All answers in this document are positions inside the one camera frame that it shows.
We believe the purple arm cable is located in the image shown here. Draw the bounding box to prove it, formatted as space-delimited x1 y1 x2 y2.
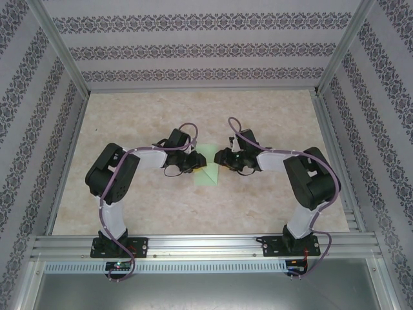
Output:
98 121 199 283
228 116 343 281

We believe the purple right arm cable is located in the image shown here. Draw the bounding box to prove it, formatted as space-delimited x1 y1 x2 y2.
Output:
228 116 343 281

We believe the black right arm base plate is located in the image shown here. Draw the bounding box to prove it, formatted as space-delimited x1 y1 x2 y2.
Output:
262 234 323 258

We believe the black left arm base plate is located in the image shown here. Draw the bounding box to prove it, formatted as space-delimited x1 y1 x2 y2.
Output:
90 236 150 260

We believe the aluminium mounting rail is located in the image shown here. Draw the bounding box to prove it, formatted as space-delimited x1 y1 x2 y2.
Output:
30 234 379 260

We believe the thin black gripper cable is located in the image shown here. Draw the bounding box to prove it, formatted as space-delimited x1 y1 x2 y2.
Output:
163 164 185 178
237 166 260 178

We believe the slotted grey cable duct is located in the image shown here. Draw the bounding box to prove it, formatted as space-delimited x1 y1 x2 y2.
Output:
44 260 288 274

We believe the aluminium frame post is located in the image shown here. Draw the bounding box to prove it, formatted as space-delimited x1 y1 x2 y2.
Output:
26 0 91 97
313 0 378 97

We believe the thin black right gripper cable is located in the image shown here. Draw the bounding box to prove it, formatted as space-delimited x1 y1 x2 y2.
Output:
237 166 260 178

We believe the grey metal sheet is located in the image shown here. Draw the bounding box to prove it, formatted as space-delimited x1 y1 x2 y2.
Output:
30 273 393 310

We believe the light green paper sheet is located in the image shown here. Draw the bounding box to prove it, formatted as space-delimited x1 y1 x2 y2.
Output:
193 143 221 187

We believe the thin black left gripper cable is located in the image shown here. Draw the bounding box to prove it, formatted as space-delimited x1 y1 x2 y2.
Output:
163 164 185 178

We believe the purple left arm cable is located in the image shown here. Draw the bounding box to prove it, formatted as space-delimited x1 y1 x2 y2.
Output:
98 121 199 283

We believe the aluminium side rail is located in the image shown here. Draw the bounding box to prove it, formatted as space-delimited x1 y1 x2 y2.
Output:
310 90 367 233
45 93 90 236

